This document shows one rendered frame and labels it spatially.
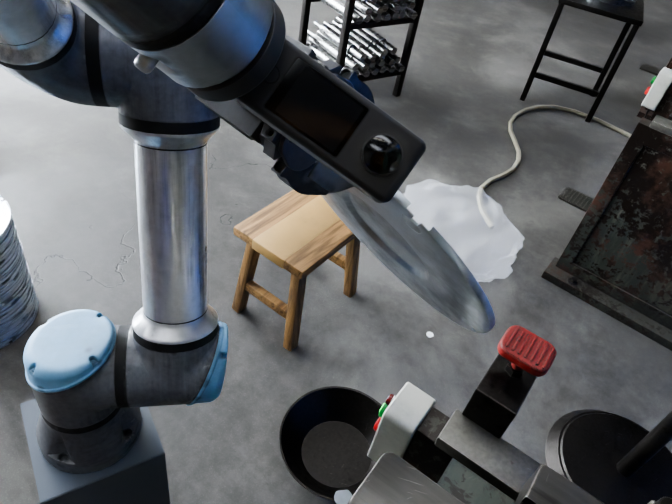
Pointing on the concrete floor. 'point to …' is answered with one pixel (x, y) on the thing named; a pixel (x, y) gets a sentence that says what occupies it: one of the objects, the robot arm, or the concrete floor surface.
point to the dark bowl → (329, 439)
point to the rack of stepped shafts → (363, 36)
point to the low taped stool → (294, 253)
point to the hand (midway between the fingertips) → (362, 173)
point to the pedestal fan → (612, 456)
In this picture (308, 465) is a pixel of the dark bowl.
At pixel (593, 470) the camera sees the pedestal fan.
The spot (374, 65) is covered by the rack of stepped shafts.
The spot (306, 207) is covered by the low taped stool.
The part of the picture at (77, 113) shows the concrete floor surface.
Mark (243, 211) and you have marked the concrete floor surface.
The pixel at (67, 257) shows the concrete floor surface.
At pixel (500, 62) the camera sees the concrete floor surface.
